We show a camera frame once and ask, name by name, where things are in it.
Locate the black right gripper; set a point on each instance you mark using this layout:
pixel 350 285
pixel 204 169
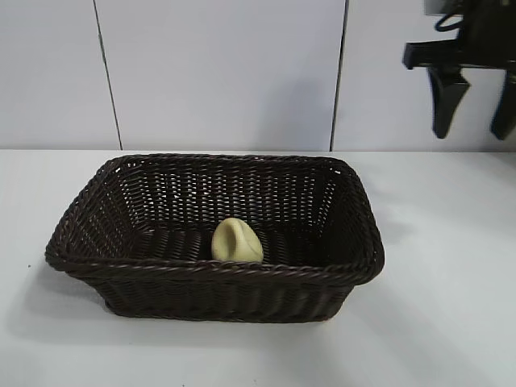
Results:
pixel 488 40

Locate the pale yellow egg yolk pastry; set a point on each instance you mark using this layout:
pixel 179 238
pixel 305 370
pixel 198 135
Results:
pixel 238 244

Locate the dark brown woven basket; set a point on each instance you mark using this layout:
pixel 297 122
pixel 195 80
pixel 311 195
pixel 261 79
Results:
pixel 181 290

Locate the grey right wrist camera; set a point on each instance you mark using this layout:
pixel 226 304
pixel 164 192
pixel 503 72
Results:
pixel 441 6

